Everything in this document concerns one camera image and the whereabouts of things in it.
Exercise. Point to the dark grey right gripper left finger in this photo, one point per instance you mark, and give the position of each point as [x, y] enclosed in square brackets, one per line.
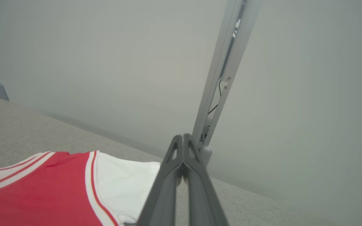
[163, 188]

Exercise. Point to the red white basketball jersey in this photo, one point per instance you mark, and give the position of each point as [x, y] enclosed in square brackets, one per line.
[42, 191]

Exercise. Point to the grey metal partition post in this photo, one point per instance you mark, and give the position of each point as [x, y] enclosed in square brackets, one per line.
[214, 78]

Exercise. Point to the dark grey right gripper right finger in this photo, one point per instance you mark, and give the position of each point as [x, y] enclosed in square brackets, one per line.
[201, 194]

